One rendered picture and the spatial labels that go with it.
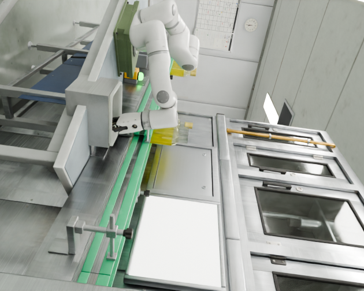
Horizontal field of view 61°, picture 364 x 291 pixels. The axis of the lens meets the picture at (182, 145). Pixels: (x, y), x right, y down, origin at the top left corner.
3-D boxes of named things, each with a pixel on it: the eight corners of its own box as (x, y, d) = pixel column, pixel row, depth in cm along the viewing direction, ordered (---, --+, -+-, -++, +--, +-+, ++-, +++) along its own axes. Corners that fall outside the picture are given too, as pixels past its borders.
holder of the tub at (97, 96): (89, 156, 124) (108, 159, 124) (86, 93, 109) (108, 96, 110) (101, 135, 138) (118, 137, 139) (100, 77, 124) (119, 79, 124)
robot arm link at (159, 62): (150, 58, 123) (159, 110, 125) (142, 51, 111) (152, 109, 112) (170, 53, 122) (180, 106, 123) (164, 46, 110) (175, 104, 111)
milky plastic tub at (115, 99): (89, 146, 121) (111, 149, 121) (87, 93, 109) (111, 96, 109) (101, 125, 136) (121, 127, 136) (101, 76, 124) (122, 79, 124)
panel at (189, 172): (122, 283, 102) (224, 297, 103) (123, 278, 101) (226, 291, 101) (158, 142, 179) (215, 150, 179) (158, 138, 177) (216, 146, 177)
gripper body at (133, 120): (146, 134, 119) (118, 137, 120) (150, 123, 128) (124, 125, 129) (142, 116, 115) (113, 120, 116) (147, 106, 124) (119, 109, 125)
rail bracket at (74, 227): (48, 256, 86) (129, 267, 86) (41, 212, 77) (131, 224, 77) (55, 242, 90) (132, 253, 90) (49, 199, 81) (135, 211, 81)
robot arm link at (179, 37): (182, 10, 134) (178, 41, 129) (203, 43, 154) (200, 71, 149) (163, 15, 138) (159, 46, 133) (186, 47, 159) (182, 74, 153)
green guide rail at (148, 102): (134, 120, 140) (151, 123, 140) (134, 118, 140) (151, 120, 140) (170, 35, 289) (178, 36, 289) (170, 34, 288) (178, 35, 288)
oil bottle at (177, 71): (159, 74, 242) (195, 78, 242) (160, 67, 239) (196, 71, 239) (160, 71, 247) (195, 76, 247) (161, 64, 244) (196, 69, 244)
